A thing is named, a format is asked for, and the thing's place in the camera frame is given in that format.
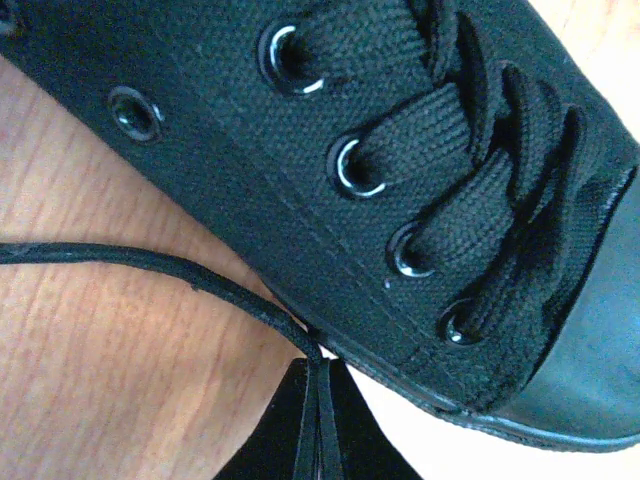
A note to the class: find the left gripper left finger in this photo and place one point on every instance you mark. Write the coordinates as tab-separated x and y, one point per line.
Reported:
282	444

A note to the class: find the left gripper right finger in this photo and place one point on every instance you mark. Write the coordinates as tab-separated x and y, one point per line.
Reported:
352	445

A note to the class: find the black sneaker with laces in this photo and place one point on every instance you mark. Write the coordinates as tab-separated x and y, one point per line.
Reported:
432	187

